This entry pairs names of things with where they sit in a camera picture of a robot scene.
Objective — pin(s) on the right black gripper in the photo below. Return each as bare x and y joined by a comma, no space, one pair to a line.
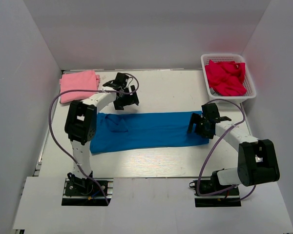
198,125

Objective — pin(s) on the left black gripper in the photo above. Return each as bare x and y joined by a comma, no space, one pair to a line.
126,98

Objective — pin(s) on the blue polo shirt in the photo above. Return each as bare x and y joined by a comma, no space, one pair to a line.
138,131

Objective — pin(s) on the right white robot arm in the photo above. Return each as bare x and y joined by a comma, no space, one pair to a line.
257,161

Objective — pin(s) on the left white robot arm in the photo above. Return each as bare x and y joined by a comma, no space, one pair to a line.
81,122

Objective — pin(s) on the folded pink t shirt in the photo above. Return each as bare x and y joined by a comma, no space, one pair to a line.
86,80

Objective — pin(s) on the white plastic basket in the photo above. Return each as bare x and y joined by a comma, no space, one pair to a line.
224,57

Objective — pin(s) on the crumpled red t shirt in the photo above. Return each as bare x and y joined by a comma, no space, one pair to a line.
226,78

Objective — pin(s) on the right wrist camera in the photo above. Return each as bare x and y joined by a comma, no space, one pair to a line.
210,111

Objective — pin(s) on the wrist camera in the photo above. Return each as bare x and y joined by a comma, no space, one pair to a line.
210,111
121,79

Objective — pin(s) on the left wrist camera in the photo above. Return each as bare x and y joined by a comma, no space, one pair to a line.
121,79

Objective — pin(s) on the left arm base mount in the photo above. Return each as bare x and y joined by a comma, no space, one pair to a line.
89,195

